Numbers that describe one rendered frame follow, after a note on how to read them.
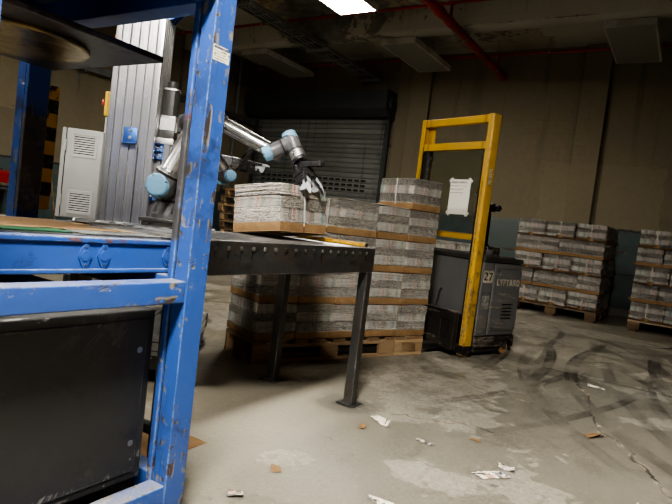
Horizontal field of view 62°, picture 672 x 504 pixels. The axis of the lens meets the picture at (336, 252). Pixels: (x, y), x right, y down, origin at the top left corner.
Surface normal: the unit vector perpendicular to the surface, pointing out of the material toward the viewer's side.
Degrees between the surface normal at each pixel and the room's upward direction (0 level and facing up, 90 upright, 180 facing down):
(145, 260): 90
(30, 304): 90
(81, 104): 90
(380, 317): 90
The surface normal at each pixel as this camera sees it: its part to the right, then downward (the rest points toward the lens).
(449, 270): -0.80, -0.07
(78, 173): 0.10, 0.07
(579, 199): -0.53, -0.02
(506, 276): 0.59, 0.11
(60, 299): 0.84, 0.13
